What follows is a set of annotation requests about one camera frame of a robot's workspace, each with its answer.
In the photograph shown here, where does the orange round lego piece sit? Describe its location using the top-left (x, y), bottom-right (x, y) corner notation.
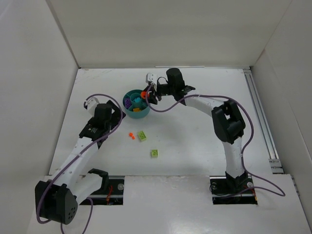
top-left (140, 91), bottom-right (149, 99)

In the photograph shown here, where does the long purple lego brick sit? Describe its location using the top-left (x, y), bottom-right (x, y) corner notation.
top-left (124, 97), bottom-right (132, 109)

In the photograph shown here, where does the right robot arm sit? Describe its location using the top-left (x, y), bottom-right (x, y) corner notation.
top-left (144, 68), bottom-right (248, 191)

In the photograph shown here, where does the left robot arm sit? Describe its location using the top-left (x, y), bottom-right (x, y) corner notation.
top-left (35, 95), bottom-right (126, 225)

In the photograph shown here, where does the teal round divided container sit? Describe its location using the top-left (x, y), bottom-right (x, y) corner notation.
top-left (122, 89), bottom-right (150, 119)

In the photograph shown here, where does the green lego brick left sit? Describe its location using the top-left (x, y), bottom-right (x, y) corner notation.
top-left (138, 131), bottom-right (147, 141)

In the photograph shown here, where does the green lego brick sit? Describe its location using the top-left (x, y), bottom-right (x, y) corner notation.
top-left (151, 149), bottom-right (158, 158)
top-left (138, 131), bottom-right (147, 141)

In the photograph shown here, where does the green lego brick right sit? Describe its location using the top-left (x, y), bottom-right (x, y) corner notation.
top-left (151, 149), bottom-right (158, 158)

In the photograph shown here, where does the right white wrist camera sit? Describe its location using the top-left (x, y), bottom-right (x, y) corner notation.
top-left (145, 73), bottom-right (158, 85)

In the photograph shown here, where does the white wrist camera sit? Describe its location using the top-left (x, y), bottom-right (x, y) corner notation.
top-left (83, 97), bottom-right (99, 117)
top-left (145, 73), bottom-right (158, 85)

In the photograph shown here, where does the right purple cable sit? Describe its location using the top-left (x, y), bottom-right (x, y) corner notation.
top-left (145, 84), bottom-right (286, 197)

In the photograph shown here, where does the purple cable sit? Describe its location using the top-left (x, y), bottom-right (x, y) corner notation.
top-left (145, 84), bottom-right (286, 197)
top-left (36, 94), bottom-right (124, 234)

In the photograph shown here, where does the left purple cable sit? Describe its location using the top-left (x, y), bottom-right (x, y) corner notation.
top-left (36, 94), bottom-right (124, 234)

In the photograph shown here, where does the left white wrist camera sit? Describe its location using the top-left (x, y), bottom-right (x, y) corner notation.
top-left (83, 97), bottom-right (99, 117)

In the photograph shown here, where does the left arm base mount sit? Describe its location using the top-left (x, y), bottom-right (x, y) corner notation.
top-left (88, 176), bottom-right (125, 206)

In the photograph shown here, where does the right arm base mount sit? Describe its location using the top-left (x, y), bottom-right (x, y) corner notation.
top-left (210, 176), bottom-right (258, 205)

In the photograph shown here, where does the aluminium rail right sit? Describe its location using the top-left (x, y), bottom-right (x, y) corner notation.
top-left (243, 69), bottom-right (284, 174)

